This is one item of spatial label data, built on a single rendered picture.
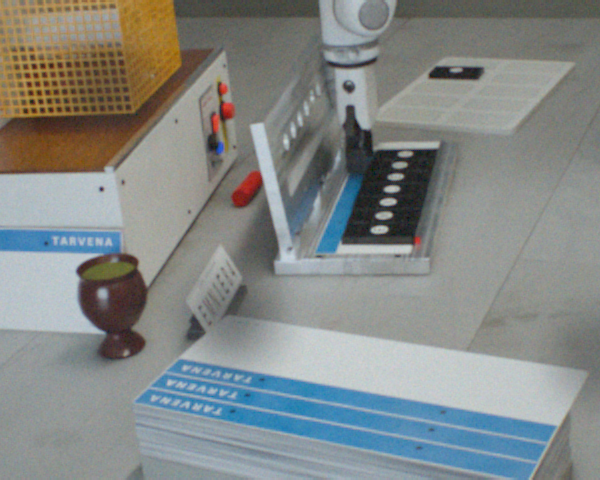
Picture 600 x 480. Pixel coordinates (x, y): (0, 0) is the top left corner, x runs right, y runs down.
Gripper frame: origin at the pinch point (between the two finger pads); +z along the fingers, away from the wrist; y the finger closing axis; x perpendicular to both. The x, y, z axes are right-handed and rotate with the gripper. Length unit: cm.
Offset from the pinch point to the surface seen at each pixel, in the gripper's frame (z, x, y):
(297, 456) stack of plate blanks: -2, -8, -86
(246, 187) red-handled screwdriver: 1.7, 16.3, -8.9
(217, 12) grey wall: 33, 90, 237
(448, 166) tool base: 2.0, -13.8, -0.8
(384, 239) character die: 1.3, -7.7, -29.4
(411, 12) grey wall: 32, 19, 224
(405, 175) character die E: 1.1, -7.9, -6.5
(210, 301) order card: 1, 11, -49
